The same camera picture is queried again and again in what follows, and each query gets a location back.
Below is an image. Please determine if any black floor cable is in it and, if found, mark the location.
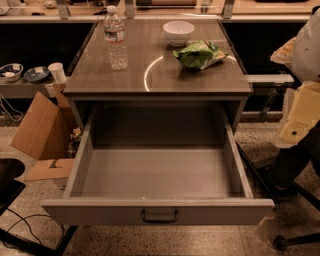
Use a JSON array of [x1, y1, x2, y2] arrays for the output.
[[0, 208, 66, 249]]

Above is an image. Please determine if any green chip bag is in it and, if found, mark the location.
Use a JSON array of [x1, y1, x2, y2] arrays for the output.
[[173, 40, 228, 70]]

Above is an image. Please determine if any white ceramic bowl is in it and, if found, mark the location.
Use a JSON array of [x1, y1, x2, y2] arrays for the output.
[[163, 21, 194, 46]]

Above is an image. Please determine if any blue patterned bowl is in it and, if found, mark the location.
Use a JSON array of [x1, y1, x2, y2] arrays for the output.
[[0, 63, 23, 82]]

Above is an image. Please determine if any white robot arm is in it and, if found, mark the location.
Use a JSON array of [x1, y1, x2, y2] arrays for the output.
[[270, 7, 320, 148]]

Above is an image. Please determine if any white paper cup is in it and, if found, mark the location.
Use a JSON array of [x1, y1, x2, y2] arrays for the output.
[[48, 62, 67, 84]]

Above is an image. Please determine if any low grey side shelf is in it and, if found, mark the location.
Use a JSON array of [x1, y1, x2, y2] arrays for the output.
[[0, 77, 66, 99]]

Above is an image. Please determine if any black office chair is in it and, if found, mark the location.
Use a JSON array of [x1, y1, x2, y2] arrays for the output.
[[0, 158, 25, 216]]

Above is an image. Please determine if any brown cardboard box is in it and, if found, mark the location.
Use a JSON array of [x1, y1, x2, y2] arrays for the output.
[[11, 84, 80, 187]]

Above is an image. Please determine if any black drawer handle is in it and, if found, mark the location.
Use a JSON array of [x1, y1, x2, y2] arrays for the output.
[[141, 210, 179, 224]]

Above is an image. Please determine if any person's dark leg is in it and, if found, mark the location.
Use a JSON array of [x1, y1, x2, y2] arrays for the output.
[[265, 123, 320, 200]]

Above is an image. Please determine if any open grey top drawer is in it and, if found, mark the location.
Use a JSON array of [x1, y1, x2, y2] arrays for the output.
[[42, 102, 274, 226]]

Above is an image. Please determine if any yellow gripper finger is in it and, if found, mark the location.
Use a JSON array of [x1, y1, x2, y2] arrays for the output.
[[274, 81, 320, 148], [270, 37, 296, 64]]

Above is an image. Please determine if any dark blue bowl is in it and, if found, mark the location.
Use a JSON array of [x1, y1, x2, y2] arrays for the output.
[[23, 66, 50, 84]]

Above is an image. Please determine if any grey drawer cabinet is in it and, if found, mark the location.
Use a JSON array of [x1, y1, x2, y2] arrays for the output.
[[64, 19, 252, 126]]

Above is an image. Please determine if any clear plastic water bottle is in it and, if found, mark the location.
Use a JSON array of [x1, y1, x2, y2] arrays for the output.
[[104, 5, 128, 70]]

